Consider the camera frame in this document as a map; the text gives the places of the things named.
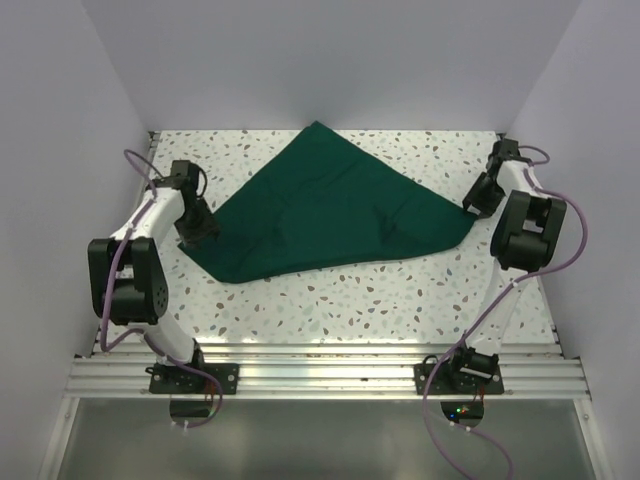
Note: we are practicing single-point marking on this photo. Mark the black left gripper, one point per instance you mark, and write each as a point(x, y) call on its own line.
point(207, 227)

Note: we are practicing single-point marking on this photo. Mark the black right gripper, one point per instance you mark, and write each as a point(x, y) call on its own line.
point(472, 199)

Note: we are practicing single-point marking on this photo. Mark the green surgical cloth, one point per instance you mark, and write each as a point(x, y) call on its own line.
point(323, 202)

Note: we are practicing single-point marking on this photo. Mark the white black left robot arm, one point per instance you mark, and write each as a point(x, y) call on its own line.
point(129, 289)

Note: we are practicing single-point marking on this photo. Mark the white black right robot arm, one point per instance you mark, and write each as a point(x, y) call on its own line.
point(523, 243)

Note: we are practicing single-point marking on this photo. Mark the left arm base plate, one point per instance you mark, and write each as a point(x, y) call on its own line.
point(172, 380)

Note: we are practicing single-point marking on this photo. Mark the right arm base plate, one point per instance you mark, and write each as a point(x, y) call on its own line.
point(447, 382)

